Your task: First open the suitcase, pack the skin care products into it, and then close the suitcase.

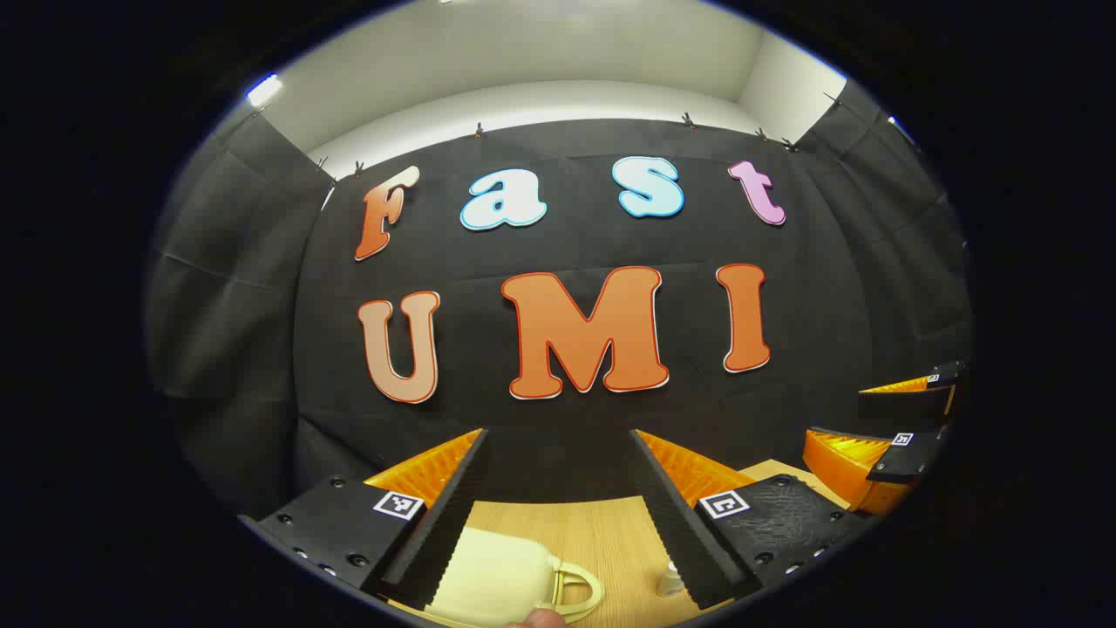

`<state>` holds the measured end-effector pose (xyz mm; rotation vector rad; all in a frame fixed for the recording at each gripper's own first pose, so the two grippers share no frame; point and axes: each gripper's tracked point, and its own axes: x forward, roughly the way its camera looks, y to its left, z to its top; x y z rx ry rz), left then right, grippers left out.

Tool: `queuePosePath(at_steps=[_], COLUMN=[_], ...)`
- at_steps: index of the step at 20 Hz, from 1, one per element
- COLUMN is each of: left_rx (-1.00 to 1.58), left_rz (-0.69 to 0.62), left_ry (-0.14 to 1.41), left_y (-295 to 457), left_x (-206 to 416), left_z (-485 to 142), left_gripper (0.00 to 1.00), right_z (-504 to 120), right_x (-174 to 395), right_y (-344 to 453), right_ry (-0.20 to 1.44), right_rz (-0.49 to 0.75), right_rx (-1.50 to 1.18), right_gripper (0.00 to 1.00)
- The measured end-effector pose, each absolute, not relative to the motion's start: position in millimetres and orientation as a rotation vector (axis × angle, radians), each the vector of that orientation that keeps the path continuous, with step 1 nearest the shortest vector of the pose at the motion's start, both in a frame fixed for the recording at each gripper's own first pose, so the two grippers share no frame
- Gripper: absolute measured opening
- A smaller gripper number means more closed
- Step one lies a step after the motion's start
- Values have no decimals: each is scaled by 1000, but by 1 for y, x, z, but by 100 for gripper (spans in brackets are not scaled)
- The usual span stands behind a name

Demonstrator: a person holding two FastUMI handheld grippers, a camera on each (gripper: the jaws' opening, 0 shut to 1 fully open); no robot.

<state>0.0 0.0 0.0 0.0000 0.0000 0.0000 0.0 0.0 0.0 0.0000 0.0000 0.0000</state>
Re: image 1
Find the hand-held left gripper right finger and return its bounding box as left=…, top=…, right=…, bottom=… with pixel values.
left=628, top=427, right=874, bottom=611

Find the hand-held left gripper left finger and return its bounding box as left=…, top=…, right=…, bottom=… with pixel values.
left=238, top=427, right=491, bottom=611

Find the cream small suitcase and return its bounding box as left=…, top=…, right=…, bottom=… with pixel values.
left=423, top=526, right=605, bottom=628

